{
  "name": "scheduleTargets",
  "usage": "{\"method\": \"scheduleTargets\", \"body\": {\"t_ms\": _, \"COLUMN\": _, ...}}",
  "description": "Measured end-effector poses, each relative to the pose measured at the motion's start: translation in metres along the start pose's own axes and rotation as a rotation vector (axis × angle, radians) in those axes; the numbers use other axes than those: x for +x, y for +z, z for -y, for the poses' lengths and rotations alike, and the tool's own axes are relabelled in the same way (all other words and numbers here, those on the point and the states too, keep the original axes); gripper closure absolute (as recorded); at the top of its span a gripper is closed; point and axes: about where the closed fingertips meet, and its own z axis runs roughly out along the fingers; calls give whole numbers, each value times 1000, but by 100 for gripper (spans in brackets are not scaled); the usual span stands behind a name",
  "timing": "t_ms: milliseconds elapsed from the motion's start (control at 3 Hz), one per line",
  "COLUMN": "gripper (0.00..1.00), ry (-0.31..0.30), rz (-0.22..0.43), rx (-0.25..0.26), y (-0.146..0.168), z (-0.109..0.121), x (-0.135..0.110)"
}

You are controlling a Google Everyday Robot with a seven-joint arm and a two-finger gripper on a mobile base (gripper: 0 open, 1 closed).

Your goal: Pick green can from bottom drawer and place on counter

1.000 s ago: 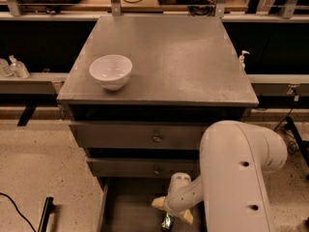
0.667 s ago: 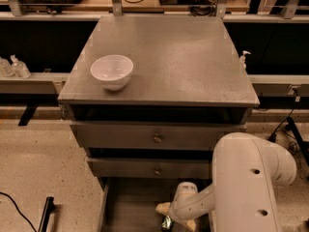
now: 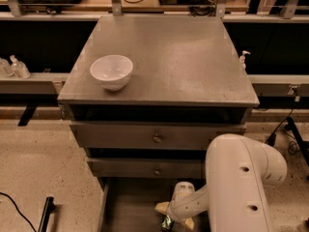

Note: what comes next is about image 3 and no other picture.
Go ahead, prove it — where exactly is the black stand leg right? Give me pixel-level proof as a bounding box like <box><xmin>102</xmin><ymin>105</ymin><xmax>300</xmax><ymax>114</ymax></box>
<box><xmin>285</xmin><ymin>117</ymin><xmax>309</xmax><ymax>166</ymax></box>

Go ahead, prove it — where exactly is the grey bottom drawer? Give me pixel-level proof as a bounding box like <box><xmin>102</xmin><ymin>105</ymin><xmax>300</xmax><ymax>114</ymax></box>
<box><xmin>98</xmin><ymin>178</ymin><xmax>211</xmax><ymax>232</ymax></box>

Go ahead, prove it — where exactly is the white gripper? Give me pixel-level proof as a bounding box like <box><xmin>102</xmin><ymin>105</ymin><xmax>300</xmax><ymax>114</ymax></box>
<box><xmin>154</xmin><ymin>182</ymin><xmax>195</xmax><ymax>230</ymax></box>

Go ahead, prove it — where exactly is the black floor cable right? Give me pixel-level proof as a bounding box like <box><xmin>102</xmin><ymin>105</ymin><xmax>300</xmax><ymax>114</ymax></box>
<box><xmin>264</xmin><ymin>95</ymin><xmax>301</xmax><ymax>156</ymax></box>

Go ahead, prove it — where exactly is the clear bottle at edge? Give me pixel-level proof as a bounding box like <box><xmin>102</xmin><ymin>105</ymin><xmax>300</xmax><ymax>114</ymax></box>
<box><xmin>0</xmin><ymin>58</ymin><xmax>14</xmax><ymax>77</ymax></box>

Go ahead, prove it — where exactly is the black cable bundle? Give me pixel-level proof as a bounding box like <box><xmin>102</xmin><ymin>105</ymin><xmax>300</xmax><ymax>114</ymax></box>
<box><xmin>187</xmin><ymin>0</ymin><xmax>216</xmax><ymax>17</ymax></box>

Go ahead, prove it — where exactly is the white pump bottle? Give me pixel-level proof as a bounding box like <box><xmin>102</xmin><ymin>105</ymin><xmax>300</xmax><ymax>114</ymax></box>
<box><xmin>239</xmin><ymin>50</ymin><xmax>251</xmax><ymax>69</ymax></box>

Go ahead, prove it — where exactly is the grey top drawer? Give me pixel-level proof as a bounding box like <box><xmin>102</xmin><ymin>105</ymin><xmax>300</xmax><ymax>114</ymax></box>
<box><xmin>70</xmin><ymin>121</ymin><xmax>246</xmax><ymax>150</ymax></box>

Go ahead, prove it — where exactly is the black floor cable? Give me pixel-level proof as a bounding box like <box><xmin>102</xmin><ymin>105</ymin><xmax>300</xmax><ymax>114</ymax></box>
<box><xmin>0</xmin><ymin>191</ymin><xmax>38</xmax><ymax>232</ymax></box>
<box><xmin>264</xmin><ymin>95</ymin><xmax>301</xmax><ymax>156</ymax></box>

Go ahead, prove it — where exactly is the grey drawer cabinet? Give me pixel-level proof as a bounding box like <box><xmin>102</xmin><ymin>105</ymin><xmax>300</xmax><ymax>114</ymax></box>
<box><xmin>57</xmin><ymin>14</ymin><xmax>261</xmax><ymax>191</ymax></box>

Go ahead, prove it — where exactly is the black stand foot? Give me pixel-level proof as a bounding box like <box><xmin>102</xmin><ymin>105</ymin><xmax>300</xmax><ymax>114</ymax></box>
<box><xmin>38</xmin><ymin>196</ymin><xmax>55</xmax><ymax>232</ymax></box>

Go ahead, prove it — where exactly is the green soda can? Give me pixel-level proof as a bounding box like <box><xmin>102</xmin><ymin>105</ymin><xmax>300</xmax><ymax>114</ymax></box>
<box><xmin>160</xmin><ymin>216</ymin><xmax>174</xmax><ymax>232</ymax></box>

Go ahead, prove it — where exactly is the grey middle drawer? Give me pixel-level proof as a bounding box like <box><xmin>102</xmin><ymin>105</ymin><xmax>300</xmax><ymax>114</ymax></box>
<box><xmin>87</xmin><ymin>158</ymin><xmax>205</xmax><ymax>179</ymax></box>

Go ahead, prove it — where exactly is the grey drawer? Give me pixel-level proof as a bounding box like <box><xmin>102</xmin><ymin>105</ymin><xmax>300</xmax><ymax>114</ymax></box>
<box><xmin>98</xmin><ymin>178</ymin><xmax>211</xmax><ymax>232</ymax></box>
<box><xmin>87</xmin><ymin>158</ymin><xmax>205</xmax><ymax>179</ymax></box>
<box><xmin>70</xmin><ymin>121</ymin><xmax>246</xmax><ymax>150</ymax></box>

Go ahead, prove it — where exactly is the black floor cable left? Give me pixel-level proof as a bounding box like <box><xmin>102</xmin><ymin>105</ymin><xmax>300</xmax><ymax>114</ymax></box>
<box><xmin>0</xmin><ymin>191</ymin><xmax>38</xmax><ymax>232</ymax></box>

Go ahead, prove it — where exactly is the clear sanitizer bottle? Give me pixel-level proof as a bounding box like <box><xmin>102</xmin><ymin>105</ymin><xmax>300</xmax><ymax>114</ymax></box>
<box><xmin>10</xmin><ymin>55</ymin><xmax>31</xmax><ymax>78</ymax></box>

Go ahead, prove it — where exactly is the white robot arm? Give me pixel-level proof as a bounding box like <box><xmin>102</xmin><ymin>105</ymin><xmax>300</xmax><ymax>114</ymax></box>
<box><xmin>155</xmin><ymin>133</ymin><xmax>287</xmax><ymax>232</ymax></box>

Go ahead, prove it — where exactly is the white ceramic bowl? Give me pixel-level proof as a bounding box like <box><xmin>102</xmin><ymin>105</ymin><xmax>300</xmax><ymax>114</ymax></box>
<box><xmin>90</xmin><ymin>55</ymin><xmax>133</xmax><ymax>91</ymax></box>

